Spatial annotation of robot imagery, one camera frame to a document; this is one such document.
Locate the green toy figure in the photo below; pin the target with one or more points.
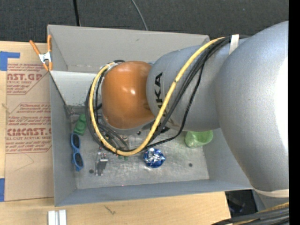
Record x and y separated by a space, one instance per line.
81 126

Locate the grey metal bin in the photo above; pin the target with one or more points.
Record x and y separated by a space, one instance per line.
131 172

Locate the brown cardboard board, red print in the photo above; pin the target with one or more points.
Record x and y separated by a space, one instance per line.
25 167

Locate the light green plastic cup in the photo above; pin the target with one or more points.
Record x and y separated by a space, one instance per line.
198 139

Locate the black cylinder on white bracket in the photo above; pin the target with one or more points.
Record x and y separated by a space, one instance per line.
139 133

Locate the shiny blue foil ball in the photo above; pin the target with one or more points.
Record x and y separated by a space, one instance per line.
154 158

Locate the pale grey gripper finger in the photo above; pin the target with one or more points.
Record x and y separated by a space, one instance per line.
97 167
104 166

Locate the blue sunglasses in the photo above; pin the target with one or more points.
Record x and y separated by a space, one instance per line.
77 159

